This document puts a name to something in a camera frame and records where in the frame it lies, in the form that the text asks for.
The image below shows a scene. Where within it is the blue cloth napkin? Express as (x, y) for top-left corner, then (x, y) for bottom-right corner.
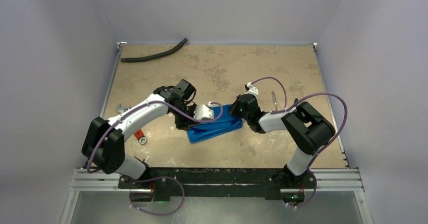
(187, 104), (243, 144)

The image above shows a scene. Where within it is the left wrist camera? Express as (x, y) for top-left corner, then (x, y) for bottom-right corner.
(193, 104), (214, 121)

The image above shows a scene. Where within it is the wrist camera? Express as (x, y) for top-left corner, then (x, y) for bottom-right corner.
(244, 82), (259, 96)
(193, 104), (214, 121)

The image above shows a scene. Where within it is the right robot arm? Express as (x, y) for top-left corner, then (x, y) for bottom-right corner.
(229, 94), (336, 187)

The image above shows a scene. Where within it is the red handled wrench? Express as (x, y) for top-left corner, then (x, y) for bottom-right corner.
(116, 102), (148, 146)

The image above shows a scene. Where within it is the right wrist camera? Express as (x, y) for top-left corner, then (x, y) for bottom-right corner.
(244, 82), (259, 96)

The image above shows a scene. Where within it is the aluminium frame rail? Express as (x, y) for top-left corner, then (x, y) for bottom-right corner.
(70, 168), (364, 196)

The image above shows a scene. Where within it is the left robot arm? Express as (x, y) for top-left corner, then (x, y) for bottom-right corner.
(81, 79), (199, 188)

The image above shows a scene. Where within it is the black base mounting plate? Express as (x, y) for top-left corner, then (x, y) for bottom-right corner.
(118, 167), (315, 202)

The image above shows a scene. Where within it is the black foam hose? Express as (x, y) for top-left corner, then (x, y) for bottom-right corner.
(120, 38), (189, 64)

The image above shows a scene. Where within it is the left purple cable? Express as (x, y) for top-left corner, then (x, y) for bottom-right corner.
(86, 101), (224, 216)

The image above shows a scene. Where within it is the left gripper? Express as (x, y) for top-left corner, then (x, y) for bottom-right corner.
(171, 104), (200, 131)

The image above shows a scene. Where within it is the silver fork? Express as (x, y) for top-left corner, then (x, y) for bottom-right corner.
(271, 91), (278, 111)

